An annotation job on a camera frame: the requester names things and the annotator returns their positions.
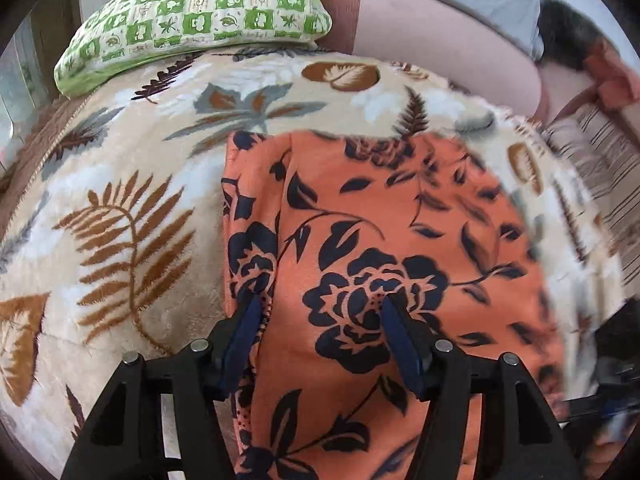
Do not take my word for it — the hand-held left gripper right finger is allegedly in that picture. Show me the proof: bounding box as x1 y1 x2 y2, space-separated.
382 292 583 480

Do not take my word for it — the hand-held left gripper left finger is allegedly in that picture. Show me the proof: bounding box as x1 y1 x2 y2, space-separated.
60 292 273 480

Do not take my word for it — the black fluffy cloth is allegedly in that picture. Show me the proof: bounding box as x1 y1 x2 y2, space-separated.
537 0 621 71

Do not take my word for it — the orange floral garment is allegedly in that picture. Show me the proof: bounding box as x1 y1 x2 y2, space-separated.
220 130 576 480

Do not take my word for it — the beige striped cloth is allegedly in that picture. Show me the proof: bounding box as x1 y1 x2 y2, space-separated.
542 102 640 286

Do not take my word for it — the pink cushion with brown band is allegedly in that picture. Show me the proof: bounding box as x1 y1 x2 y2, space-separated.
310 0 551 123

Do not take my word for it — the green patterned pillow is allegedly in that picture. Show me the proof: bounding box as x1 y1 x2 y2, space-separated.
54 0 333 98

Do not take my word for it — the salmon cloth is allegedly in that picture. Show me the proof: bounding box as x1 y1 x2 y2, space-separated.
582 42 640 111

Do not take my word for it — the beige leaf-print blanket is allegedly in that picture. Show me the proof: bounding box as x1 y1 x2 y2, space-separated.
0 47 636 480

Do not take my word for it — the brown mattress edge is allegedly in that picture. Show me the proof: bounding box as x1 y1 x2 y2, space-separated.
0 97 88 231

